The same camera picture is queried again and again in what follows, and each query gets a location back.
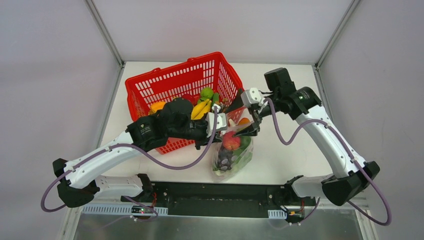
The dark purple grape bunch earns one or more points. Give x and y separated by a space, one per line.
225 159

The light green round fruit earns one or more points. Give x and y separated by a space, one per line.
207 93

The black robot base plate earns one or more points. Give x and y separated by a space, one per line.
222 200

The green lettuce head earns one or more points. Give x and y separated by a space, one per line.
242 157

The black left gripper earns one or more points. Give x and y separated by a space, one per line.
201 134

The clear zip top bag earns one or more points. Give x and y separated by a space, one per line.
232 125

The small brown grape bunch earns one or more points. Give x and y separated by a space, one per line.
224 104

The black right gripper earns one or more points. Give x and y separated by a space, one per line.
255 115

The orange bell pepper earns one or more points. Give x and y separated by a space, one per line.
157 106

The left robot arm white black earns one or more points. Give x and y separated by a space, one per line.
82 180

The red plastic shopping basket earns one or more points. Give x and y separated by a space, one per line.
164 85

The orange green mango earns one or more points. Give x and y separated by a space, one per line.
243 121

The dark red fruit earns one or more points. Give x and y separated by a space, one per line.
188 97

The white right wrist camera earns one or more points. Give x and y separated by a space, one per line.
253 96

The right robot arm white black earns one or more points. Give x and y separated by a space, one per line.
351 173

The red apple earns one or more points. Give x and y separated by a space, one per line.
231 142

